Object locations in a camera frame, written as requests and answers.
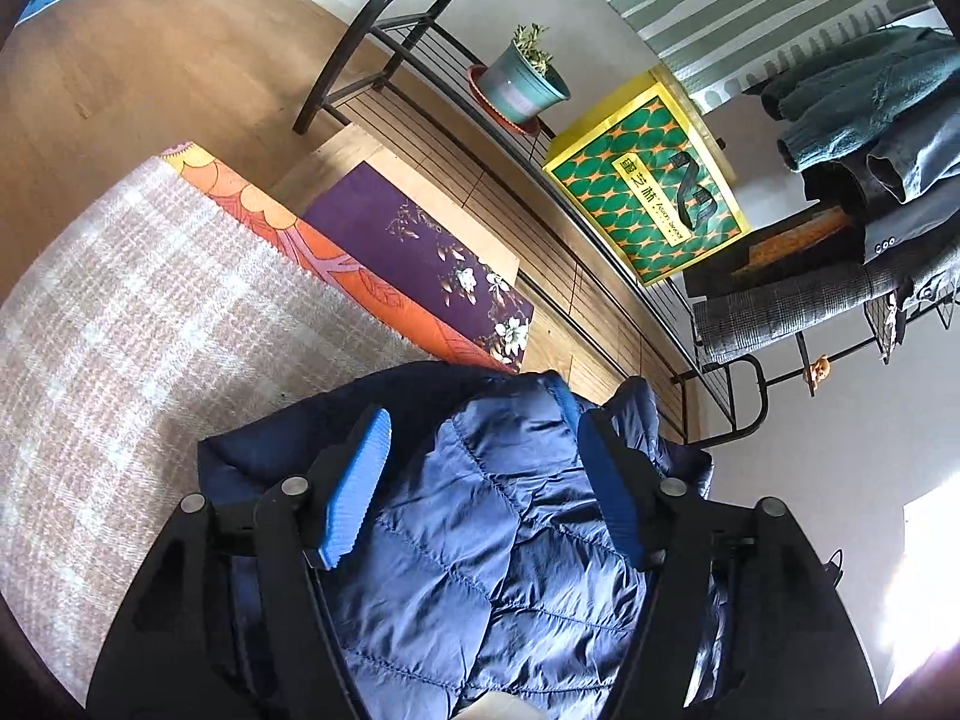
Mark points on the black coat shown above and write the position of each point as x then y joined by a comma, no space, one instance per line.
832,191

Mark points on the orange floral sheet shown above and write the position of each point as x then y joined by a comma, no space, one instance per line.
255,210

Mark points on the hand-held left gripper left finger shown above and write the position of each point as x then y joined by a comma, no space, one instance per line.
352,495

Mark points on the green and yellow patterned box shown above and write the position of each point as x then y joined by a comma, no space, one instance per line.
637,187

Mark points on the teal denim jacket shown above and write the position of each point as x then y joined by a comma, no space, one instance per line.
847,112

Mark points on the purple floral mat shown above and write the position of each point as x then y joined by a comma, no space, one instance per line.
390,232

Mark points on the pink checked blanket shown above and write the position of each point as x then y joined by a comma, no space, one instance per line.
150,315

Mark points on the navy quilted down jacket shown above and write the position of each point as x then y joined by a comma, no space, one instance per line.
487,540

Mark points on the brown teddy bear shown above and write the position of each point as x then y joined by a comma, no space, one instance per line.
817,369

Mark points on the grey plaid long coat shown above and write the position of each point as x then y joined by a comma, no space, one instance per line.
765,315

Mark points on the blue denim jacket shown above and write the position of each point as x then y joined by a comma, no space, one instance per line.
922,157

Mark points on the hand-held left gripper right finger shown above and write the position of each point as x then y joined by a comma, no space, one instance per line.
611,495

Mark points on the teal potted plant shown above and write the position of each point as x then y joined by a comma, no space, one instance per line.
517,86

